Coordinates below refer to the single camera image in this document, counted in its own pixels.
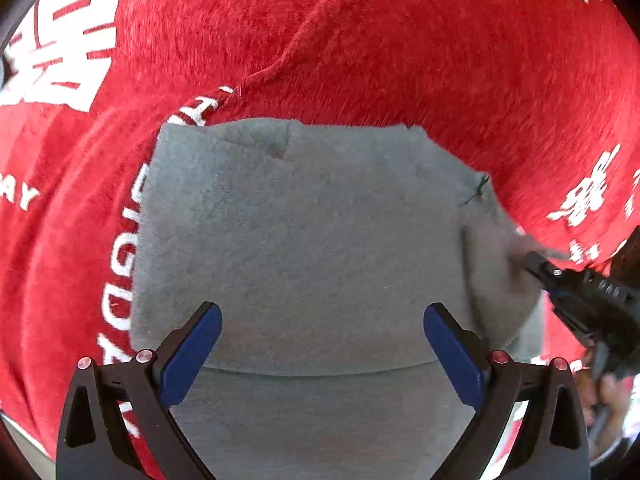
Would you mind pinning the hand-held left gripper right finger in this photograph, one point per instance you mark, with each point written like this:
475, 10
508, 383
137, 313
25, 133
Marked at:
452, 350

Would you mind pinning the person's right hand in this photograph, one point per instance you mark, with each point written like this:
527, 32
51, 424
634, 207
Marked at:
609, 394

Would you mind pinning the grey small garment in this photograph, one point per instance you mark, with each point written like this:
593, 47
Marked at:
305, 240

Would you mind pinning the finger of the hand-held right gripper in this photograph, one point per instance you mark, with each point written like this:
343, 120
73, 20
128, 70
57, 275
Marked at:
539, 267

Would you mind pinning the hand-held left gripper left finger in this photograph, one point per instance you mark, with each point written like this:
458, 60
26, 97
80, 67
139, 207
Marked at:
192, 347

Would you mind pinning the red printed blanket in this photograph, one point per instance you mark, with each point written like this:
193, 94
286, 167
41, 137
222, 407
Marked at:
400, 45

